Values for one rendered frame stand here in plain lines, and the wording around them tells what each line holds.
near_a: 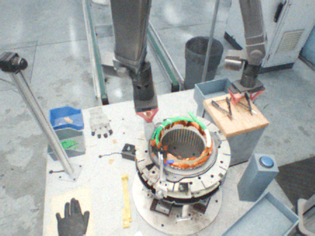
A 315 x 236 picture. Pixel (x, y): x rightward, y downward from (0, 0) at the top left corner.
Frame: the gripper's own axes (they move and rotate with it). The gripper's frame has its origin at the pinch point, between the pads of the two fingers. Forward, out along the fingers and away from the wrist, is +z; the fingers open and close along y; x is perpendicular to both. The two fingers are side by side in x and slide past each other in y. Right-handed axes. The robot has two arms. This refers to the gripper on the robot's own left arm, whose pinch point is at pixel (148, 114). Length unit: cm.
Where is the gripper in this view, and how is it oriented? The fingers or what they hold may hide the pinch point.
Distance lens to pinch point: 72.4
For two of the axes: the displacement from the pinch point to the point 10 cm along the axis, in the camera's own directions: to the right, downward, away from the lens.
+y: 1.2, 7.5, -6.5
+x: 9.9, -1.5, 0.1
